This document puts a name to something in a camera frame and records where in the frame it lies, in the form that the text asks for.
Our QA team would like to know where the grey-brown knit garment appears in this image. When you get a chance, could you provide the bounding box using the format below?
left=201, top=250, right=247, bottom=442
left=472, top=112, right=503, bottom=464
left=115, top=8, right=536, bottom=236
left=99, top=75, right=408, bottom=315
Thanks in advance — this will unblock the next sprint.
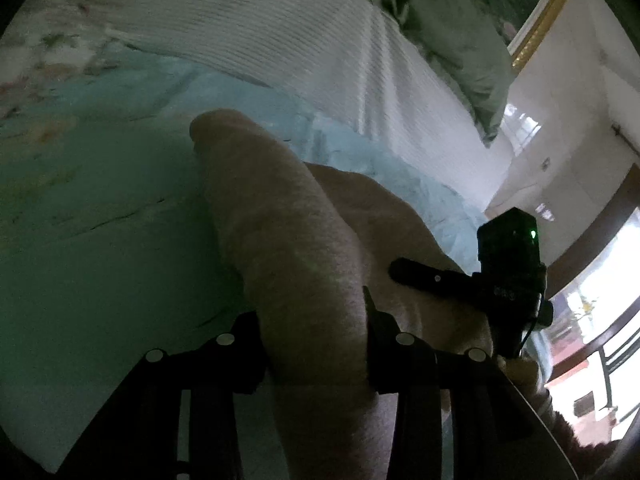
left=190, top=110, right=492, bottom=479

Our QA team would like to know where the right hand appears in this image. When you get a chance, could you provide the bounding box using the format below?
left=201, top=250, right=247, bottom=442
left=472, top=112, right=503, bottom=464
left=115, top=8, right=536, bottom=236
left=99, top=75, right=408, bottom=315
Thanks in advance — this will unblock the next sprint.
left=497, top=354, right=555, bottom=429

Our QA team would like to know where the light blue floral bedsheet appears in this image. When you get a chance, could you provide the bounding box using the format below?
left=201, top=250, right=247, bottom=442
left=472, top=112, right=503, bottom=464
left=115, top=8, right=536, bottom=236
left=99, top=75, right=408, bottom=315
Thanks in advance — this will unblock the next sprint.
left=1, top=42, right=486, bottom=472

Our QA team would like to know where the green pillow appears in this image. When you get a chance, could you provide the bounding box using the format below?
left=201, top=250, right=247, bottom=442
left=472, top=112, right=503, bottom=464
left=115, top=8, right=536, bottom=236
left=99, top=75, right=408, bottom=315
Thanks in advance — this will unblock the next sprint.
left=370, top=0, right=515, bottom=148

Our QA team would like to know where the white ribbed pillow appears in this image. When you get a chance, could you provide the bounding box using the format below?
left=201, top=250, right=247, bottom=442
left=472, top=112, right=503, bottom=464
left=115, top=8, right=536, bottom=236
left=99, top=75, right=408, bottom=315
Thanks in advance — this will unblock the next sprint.
left=79, top=0, right=513, bottom=209

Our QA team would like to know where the white floral patterned cloth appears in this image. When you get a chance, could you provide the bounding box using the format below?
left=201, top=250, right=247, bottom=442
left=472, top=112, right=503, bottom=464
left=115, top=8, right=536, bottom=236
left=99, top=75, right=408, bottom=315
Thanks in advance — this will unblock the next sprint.
left=0, top=0, right=132, bottom=116

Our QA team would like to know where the dark wooden door frame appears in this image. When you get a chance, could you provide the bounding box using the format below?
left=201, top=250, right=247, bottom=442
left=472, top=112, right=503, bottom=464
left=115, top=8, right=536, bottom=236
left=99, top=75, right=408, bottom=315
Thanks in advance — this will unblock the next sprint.
left=547, top=165, right=640, bottom=298

